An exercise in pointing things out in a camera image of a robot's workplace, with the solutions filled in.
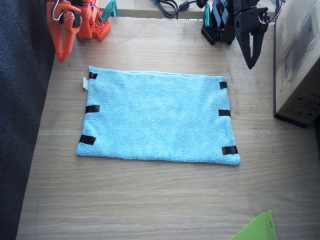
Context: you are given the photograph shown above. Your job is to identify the brown cardboard box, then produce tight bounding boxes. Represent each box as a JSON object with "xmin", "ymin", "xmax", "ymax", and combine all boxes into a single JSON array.
[{"xmin": 273, "ymin": 0, "xmax": 320, "ymax": 128}]

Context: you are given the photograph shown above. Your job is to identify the black cable with ferrite bead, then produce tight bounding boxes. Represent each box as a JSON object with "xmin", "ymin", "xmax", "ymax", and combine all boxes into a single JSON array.
[{"xmin": 174, "ymin": 0, "xmax": 213, "ymax": 14}]

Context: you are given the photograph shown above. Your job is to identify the thin servo wire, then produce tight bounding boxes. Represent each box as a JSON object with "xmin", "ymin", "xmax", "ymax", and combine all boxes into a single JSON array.
[
  {"xmin": 259, "ymin": 0, "xmax": 285, "ymax": 25},
  {"xmin": 51, "ymin": 0, "xmax": 67, "ymax": 25}
]

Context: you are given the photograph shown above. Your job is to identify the light blue towel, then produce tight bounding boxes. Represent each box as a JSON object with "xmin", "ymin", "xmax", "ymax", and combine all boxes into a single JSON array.
[{"xmin": 75, "ymin": 64, "xmax": 242, "ymax": 168}]

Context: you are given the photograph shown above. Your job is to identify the teal table clamp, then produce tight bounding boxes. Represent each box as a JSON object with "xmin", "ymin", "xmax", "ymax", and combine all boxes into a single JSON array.
[
  {"xmin": 100, "ymin": 0, "xmax": 118, "ymax": 22},
  {"xmin": 203, "ymin": 3, "xmax": 213, "ymax": 28}
]

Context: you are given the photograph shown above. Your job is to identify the dark grey foam panel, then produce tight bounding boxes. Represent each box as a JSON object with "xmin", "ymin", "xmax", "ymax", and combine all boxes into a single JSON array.
[{"xmin": 0, "ymin": 0, "xmax": 57, "ymax": 240}]

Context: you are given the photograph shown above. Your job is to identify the lime green plastic sheet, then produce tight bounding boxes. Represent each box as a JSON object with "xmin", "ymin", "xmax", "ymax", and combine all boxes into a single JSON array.
[{"xmin": 229, "ymin": 210, "xmax": 278, "ymax": 240}]

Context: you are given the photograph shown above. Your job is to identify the looped black cable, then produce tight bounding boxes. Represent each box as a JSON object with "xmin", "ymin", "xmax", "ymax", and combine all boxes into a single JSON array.
[{"xmin": 151, "ymin": 0, "xmax": 180, "ymax": 19}]

